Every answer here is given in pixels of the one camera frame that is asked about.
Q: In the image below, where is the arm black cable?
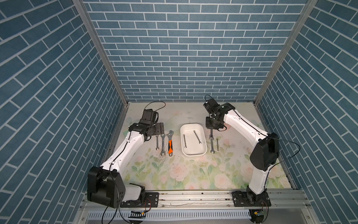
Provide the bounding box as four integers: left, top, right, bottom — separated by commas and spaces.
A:
276, 138, 302, 169
144, 100, 167, 124

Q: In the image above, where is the large silver open-end wrench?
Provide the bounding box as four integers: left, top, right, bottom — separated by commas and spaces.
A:
160, 134, 166, 156

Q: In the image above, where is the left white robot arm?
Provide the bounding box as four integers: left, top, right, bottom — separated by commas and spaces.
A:
87, 109, 164, 208

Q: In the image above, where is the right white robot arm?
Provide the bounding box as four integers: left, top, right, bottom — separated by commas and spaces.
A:
203, 98, 279, 197

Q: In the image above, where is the orange handled adjustable wrench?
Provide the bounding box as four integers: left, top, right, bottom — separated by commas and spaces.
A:
167, 130, 174, 156

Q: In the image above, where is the white plastic storage box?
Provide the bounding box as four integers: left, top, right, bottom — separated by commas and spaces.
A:
180, 123, 208, 157

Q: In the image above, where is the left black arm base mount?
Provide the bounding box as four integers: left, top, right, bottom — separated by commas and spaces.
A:
120, 192, 159, 209

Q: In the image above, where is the aluminium corner post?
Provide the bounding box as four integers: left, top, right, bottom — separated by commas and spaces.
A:
73, 0, 128, 107
254, 0, 318, 107

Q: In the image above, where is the silver double open-end wrench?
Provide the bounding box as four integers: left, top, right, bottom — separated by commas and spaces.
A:
209, 129, 215, 154

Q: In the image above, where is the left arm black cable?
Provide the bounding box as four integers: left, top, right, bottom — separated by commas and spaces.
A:
144, 100, 167, 124

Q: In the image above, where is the aluminium corner post left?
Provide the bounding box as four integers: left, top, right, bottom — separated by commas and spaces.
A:
73, 0, 128, 107

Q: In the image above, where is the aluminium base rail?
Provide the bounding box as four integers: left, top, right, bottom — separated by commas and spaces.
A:
79, 190, 312, 211

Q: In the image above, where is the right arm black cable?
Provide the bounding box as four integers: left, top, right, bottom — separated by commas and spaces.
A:
276, 138, 302, 169

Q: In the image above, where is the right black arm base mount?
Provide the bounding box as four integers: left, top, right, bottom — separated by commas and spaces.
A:
232, 190, 271, 207

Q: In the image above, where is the aluminium corner post right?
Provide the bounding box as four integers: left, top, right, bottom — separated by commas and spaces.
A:
254, 0, 318, 107

